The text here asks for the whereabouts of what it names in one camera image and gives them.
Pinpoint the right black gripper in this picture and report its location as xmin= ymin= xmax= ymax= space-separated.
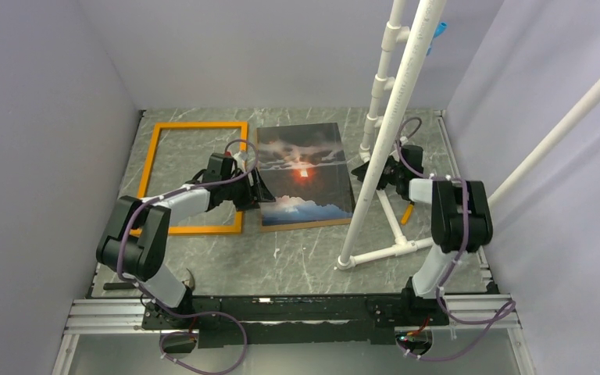
xmin=351 ymin=150 xmax=404 ymax=191

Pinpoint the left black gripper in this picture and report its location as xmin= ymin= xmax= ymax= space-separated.
xmin=222 ymin=167 xmax=276 ymax=212

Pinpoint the sunset landscape photo print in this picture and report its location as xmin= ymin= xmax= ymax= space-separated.
xmin=255 ymin=123 xmax=355 ymax=223

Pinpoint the orange handled screwdriver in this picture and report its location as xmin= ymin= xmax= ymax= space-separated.
xmin=400 ymin=203 xmax=414 ymax=226

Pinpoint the orange picture frame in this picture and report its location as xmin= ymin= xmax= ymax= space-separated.
xmin=130 ymin=121 xmax=249 ymax=237

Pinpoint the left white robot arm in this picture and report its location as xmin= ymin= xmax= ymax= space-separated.
xmin=96 ymin=152 xmax=276 ymax=328

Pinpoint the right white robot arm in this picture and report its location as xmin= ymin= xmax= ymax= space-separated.
xmin=376 ymin=144 xmax=493 ymax=324

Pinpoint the white pvc pipe stand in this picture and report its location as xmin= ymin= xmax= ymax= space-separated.
xmin=336 ymin=1 xmax=600 ymax=270

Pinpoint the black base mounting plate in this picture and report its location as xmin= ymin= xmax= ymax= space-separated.
xmin=141 ymin=290 xmax=449 ymax=348

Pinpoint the black rod on table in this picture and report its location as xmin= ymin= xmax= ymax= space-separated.
xmin=102 ymin=282 xmax=136 ymax=291

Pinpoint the blue pipe fitting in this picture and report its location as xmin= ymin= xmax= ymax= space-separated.
xmin=427 ymin=21 xmax=448 ymax=55

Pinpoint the aluminium rail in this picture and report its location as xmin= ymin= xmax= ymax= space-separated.
xmin=64 ymin=295 xmax=510 ymax=334

